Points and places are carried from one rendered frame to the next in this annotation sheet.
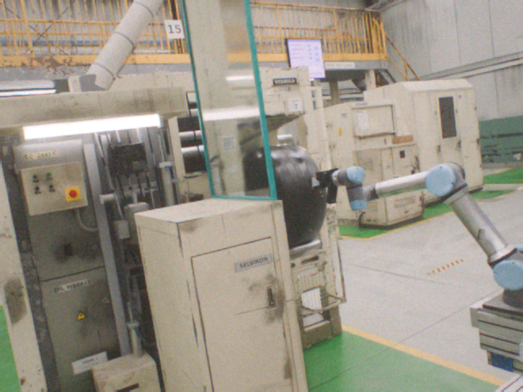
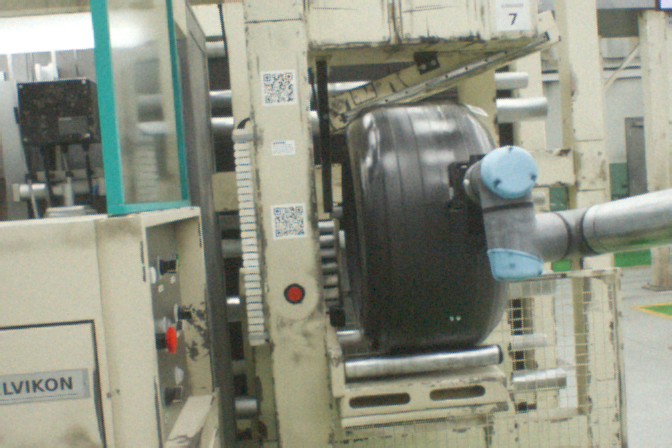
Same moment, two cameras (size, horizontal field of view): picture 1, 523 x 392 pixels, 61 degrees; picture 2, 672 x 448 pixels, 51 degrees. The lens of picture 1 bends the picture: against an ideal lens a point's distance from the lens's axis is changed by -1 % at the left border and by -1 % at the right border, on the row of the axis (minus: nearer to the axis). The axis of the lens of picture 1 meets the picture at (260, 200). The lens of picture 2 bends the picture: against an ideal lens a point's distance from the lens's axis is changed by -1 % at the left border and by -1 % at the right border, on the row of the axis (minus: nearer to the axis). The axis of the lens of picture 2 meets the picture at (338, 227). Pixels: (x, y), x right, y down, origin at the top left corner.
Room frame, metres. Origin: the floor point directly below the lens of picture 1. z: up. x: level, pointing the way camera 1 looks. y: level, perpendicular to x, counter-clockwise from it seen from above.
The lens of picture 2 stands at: (0.96, -0.64, 1.28)
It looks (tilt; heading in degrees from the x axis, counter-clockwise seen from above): 3 degrees down; 25
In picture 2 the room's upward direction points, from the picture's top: 4 degrees counter-clockwise
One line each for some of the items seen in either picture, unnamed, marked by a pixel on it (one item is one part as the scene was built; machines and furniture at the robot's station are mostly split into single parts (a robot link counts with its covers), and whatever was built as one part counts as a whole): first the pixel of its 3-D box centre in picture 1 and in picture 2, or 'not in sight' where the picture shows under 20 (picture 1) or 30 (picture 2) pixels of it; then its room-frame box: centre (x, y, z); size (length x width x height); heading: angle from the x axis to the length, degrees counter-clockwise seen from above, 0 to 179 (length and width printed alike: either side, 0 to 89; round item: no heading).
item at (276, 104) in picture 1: (252, 109); (415, 27); (2.82, -0.04, 1.71); 0.61 x 0.25 x 0.15; 119
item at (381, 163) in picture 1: (389, 184); not in sight; (7.07, -2.04, 0.62); 0.91 x 0.58 x 1.25; 123
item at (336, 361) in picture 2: not in sight; (332, 353); (2.41, 0.09, 0.90); 0.40 x 0.03 x 0.10; 29
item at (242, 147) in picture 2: not in sight; (251, 237); (2.29, 0.20, 1.19); 0.05 x 0.04 x 0.48; 29
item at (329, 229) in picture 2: not in sight; (305, 273); (2.73, 0.31, 1.05); 0.20 x 0.15 x 0.30; 119
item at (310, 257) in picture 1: (295, 262); (420, 390); (2.38, -0.14, 0.84); 0.36 x 0.09 x 0.06; 119
